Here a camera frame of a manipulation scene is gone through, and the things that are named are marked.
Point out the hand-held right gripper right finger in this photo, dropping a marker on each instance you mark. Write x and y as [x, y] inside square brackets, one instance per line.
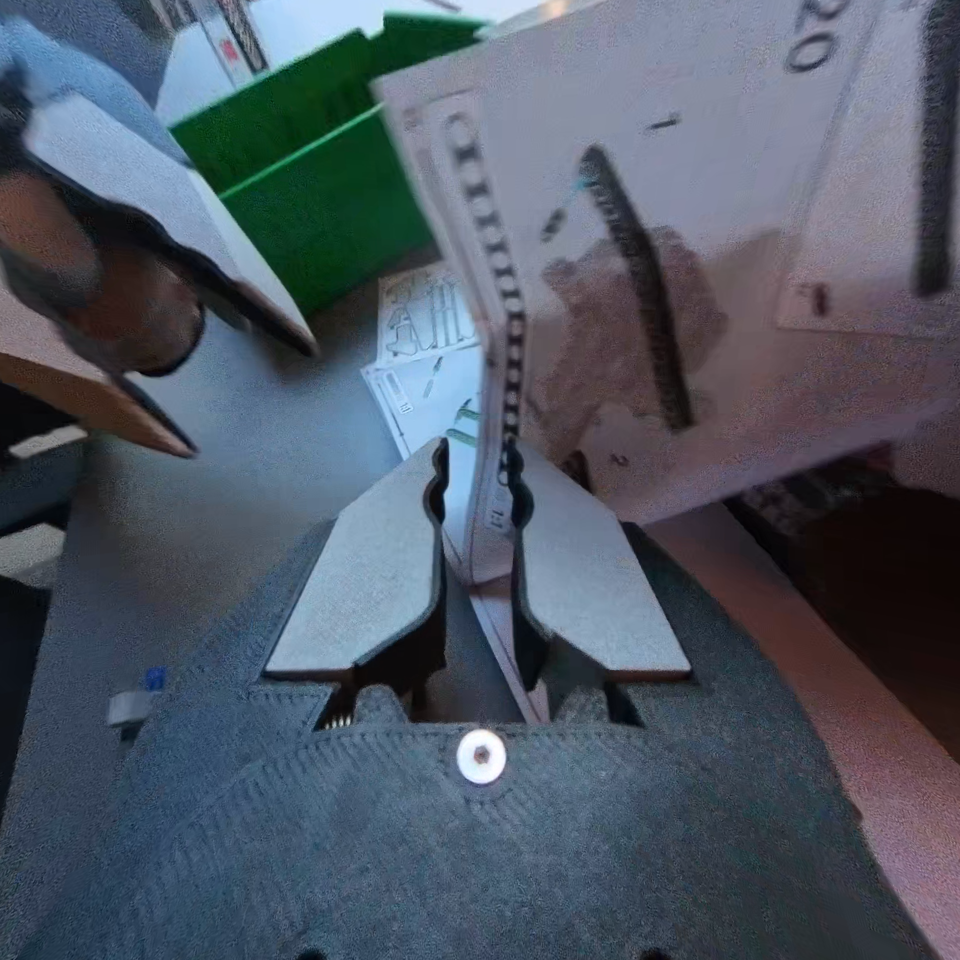
[600, 592]

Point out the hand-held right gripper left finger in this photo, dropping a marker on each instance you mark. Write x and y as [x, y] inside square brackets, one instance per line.
[367, 577]

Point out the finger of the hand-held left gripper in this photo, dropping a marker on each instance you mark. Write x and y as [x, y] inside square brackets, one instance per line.
[165, 195]
[75, 390]

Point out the lego instruction booklet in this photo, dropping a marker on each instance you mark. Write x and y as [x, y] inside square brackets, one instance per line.
[750, 187]

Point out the black lego set box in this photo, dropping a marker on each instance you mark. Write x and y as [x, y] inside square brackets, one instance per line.
[870, 585]

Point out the person's left hand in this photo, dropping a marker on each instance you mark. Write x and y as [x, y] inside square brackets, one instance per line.
[127, 300]

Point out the green plastic bin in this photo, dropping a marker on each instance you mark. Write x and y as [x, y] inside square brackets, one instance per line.
[315, 172]

